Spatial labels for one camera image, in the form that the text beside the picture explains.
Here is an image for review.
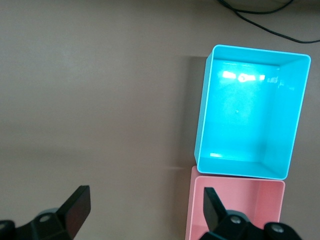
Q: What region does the pink plastic bin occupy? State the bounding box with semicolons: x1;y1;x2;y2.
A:
184;166;286;240

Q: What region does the arched black table cable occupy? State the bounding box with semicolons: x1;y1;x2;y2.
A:
216;0;295;14

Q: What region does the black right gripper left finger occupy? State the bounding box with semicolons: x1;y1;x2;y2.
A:
0;185;91;240

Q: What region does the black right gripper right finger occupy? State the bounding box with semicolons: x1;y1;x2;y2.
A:
199;186;303;240

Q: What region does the long black table cable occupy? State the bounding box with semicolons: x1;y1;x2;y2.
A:
233;8;320;44

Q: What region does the blue plastic bin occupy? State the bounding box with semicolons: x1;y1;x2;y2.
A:
193;44;312;181

